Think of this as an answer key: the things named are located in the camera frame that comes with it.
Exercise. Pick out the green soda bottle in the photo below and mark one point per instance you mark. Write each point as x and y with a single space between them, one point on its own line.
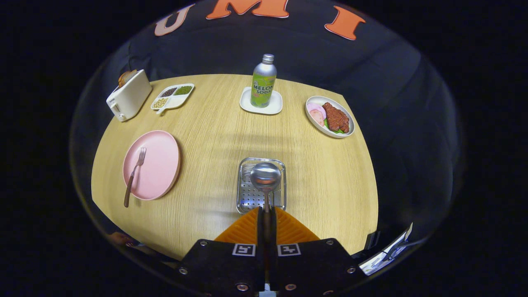
263 86

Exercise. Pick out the pink round plate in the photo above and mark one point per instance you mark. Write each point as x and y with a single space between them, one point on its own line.
159 173

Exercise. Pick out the pile of dark beans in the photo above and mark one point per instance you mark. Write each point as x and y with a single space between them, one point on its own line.
169 92

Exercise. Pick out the white plate with food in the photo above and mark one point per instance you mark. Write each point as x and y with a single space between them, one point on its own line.
319 100

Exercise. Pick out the white toaster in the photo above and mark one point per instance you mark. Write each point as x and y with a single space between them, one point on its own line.
132 97

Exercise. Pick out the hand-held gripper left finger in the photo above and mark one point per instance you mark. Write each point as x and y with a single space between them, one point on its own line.
218 268

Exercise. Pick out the white divided snack dish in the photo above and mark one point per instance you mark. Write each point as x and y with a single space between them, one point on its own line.
177 102

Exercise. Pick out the pink ham slices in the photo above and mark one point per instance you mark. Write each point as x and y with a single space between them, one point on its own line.
316 113

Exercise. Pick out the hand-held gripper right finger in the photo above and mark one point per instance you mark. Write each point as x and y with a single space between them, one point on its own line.
313 268

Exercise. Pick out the brown meat piece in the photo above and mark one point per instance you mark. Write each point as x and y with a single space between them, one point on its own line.
336 117

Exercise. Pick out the pile of green beans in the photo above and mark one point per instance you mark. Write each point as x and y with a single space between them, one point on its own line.
184 90

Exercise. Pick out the pile of yellow beans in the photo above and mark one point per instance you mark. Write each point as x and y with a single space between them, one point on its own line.
160 103

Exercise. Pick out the white square coaster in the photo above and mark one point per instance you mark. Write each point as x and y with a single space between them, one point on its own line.
247 105

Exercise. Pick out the toast slices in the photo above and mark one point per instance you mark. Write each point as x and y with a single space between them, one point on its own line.
125 77

